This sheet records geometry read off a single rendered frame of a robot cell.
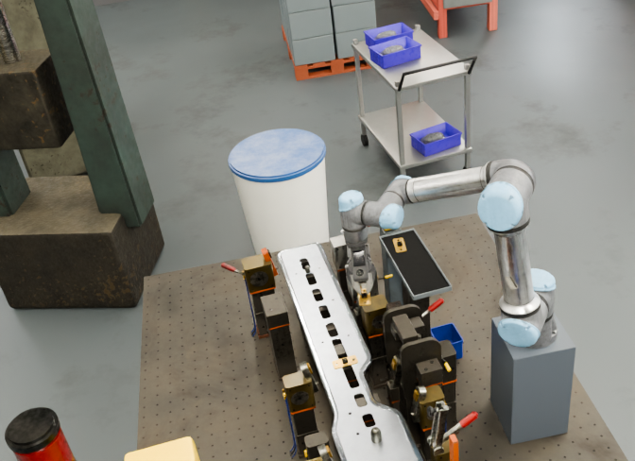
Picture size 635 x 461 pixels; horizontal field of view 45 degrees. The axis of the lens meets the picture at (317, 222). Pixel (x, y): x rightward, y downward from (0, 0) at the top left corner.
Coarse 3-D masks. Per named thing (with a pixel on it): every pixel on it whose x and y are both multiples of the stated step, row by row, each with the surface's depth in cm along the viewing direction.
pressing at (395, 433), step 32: (288, 256) 311; (320, 256) 308; (288, 288) 295; (320, 288) 292; (320, 320) 277; (352, 320) 274; (320, 352) 263; (352, 352) 262; (352, 416) 239; (384, 416) 238; (352, 448) 229; (384, 448) 228; (416, 448) 226
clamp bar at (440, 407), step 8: (432, 408) 210; (440, 408) 211; (448, 408) 211; (432, 416) 210; (440, 416) 210; (440, 424) 212; (432, 432) 217; (440, 432) 214; (432, 440) 219; (440, 440) 216
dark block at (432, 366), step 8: (432, 360) 238; (416, 368) 238; (424, 368) 235; (432, 368) 235; (440, 368) 235; (424, 376) 235; (432, 376) 236; (440, 376) 236; (424, 384) 237; (432, 384) 238; (440, 384) 239
